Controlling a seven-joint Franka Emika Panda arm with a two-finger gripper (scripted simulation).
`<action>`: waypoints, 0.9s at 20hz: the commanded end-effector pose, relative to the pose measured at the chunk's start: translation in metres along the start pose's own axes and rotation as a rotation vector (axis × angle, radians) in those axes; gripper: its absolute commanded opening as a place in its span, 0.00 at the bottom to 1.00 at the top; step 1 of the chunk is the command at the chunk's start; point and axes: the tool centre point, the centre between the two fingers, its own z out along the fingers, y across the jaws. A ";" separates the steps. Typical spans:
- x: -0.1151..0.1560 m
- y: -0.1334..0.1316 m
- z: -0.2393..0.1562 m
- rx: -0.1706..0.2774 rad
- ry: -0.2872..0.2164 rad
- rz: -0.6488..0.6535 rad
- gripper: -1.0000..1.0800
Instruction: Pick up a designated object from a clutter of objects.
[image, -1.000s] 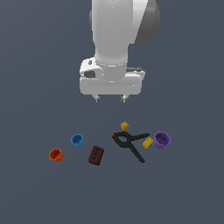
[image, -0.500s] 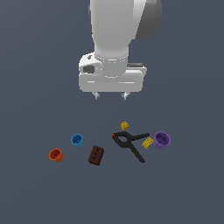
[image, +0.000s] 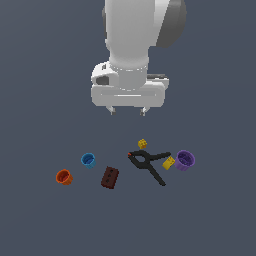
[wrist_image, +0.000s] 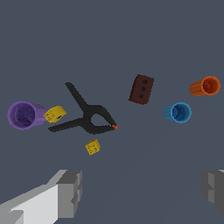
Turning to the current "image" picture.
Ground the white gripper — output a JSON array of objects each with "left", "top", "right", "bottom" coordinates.
[{"left": 90, "top": 61, "right": 170, "bottom": 117}]

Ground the small yellow toy block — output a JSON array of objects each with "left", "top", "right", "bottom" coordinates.
[{"left": 137, "top": 138, "right": 149, "bottom": 150}]

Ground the black spring clamp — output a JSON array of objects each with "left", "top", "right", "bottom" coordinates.
[{"left": 127, "top": 149, "right": 172, "bottom": 187}]

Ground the blue cup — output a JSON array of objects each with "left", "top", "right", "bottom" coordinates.
[{"left": 80, "top": 152, "right": 97, "bottom": 170}]

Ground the yellow rectangular block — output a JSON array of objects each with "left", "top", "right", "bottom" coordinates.
[{"left": 161, "top": 155, "right": 176, "bottom": 171}]

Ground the dark brown brick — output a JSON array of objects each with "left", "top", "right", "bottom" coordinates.
[{"left": 100, "top": 165, "right": 120, "bottom": 190}]

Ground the purple cup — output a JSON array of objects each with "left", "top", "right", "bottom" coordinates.
[{"left": 174, "top": 149, "right": 196, "bottom": 173}]

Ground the orange cup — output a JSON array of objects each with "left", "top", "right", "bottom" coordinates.
[{"left": 55, "top": 168, "right": 74, "bottom": 186}]

